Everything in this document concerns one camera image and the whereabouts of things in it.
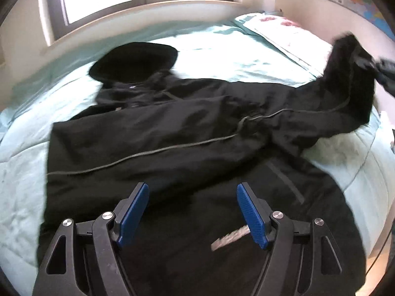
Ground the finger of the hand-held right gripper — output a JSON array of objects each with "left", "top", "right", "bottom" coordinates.
[{"left": 353, "top": 52, "right": 383, "bottom": 75}]

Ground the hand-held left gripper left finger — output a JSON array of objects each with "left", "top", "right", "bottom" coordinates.
[{"left": 32, "top": 182, "right": 150, "bottom": 296}]

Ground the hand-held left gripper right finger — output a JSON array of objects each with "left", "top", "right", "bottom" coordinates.
[{"left": 236, "top": 182, "right": 355, "bottom": 296}]

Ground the black hooded jacket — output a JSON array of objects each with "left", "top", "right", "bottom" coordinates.
[{"left": 37, "top": 32, "right": 375, "bottom": 296}]

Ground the floral white pillow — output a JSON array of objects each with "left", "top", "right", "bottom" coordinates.
[{"left": 247, "top": 13, "right": 335, "bottom": 77}]

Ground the teal bed blanket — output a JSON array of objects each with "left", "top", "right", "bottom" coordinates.
[{"left": 0, "top": 17, "right": 395, "bottom": 284}]

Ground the black cable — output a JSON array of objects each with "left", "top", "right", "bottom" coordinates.
[{"left": 367, "top": 219, "right": 395, "bottom": 275}]

